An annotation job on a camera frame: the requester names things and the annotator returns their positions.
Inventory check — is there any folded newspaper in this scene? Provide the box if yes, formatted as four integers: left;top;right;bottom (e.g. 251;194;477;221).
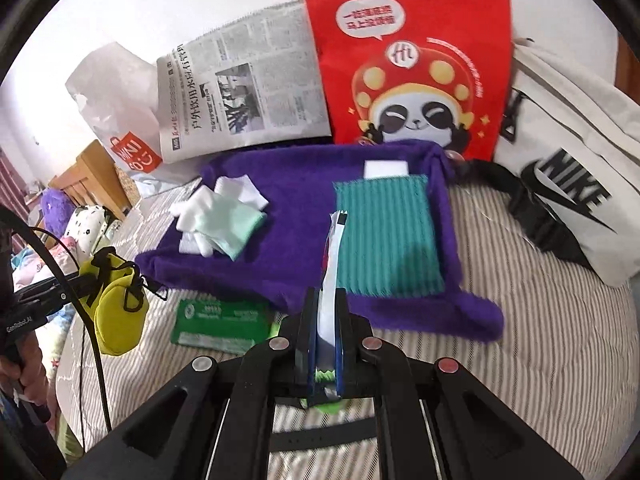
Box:
156;0;333;165

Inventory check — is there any wooden headboard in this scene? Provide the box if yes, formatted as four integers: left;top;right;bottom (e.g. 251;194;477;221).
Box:
47;140;133;221

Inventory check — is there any white plastic shopping bag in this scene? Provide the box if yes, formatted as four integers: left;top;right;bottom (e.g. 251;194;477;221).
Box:
65;42;201;196

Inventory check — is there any person's left hand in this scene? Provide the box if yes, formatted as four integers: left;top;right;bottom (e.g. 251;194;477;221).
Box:
0;332;51;423

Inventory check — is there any red paper bag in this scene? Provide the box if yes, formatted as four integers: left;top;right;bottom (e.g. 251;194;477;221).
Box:
299;0;513;162

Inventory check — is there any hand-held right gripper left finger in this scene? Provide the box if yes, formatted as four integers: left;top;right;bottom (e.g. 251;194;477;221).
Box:
62;287;321;480

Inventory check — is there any white gauze cloth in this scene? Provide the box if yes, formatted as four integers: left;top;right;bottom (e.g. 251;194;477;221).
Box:
179;175;270;256

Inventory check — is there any white mint sock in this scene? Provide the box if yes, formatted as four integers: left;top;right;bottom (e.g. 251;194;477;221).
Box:
169;192;267;261

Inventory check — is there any striped bed sheet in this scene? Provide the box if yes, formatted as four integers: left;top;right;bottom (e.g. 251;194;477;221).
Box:
50;180;636;480

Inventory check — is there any yellow pouch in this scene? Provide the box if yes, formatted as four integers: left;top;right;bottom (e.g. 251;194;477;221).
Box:
80;247;151;357

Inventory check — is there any teal knit cloth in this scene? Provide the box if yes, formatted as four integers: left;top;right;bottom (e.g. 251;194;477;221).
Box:
334;174;447;297

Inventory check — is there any floral pillow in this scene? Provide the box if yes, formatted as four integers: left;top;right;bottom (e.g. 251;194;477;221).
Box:
65;205;118;253

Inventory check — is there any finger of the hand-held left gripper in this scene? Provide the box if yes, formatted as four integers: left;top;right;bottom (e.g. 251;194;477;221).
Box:
47;262;103;295

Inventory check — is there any purple towel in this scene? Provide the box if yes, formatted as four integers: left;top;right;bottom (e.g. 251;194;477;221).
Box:
135;140;505;345

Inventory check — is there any colourful blanket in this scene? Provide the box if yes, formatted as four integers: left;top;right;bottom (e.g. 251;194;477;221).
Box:
0;240;108;466

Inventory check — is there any white waist bag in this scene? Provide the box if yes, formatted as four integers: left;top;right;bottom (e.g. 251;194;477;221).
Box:
457;37;640;288

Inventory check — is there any purple plush toy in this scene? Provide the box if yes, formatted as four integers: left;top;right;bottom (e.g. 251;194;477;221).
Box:
40;187;76;233

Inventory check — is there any white sponge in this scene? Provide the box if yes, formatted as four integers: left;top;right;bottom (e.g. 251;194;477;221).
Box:
364;160;410;180

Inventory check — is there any light green tissue pack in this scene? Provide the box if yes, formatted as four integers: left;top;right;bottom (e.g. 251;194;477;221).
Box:
315;210;351;413

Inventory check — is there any dark green sachet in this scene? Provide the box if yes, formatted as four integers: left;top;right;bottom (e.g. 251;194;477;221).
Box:
170;299;275;355

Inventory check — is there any red patterned curtain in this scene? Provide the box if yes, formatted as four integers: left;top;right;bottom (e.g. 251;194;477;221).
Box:
0;147;33;221

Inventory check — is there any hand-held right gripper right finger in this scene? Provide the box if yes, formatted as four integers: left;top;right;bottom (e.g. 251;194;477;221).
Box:
332;287;586;480

